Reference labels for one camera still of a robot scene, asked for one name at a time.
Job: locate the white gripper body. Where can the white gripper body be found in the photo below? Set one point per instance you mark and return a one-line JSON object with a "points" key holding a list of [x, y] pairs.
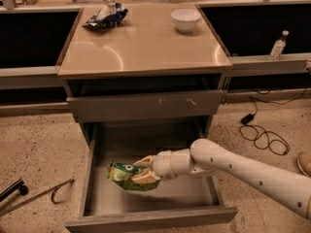
{"points": [[161, 165]]}

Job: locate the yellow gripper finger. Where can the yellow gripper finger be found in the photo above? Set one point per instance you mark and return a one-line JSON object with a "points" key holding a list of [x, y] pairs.
{"points": [[145, 177], [145, 162]]}

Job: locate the green rice chip bag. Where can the green rice chip bag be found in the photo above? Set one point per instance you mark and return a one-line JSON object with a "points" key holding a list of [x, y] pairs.
{"points": [[121, 174]]}

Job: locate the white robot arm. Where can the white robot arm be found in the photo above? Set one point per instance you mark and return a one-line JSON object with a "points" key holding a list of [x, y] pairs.
{"points": [[289, 189]]}

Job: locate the open middle drawer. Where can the open middle drawer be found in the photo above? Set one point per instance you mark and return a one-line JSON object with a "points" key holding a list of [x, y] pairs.
{"points": [[185, 201]]}

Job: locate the closed top drawer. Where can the closed top drawer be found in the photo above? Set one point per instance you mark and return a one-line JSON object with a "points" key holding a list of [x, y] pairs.
{"points": [[145, 106]]}

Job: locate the grey drawer cabinet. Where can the grey drawer cabinet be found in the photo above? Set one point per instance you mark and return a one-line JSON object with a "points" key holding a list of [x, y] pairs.
{"points": [[145, 54]]}

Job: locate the blue white snack bag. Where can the blue white snack bag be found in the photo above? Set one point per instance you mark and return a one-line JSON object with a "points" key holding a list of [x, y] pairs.
{"points": [[110, 16]]}

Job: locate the metal rod with hook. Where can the metal rod with hook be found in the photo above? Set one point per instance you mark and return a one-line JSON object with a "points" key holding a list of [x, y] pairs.
{"points": [[53, 190]]}

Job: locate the black caster leg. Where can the black caster leg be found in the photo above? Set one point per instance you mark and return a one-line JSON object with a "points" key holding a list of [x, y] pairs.
{"points": [[16, 186]]}

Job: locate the brown shoe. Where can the brown shoe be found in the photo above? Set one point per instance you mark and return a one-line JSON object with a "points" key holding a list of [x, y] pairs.
{"points": [[304, 163]]}

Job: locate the white bowl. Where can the white bowl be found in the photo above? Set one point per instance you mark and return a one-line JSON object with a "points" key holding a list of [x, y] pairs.
{"points": [[185, 20]]}

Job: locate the clear plastic bottle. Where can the clear plastic bottle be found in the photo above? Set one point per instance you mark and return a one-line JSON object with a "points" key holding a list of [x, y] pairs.
{"points": [[279, 45]]}

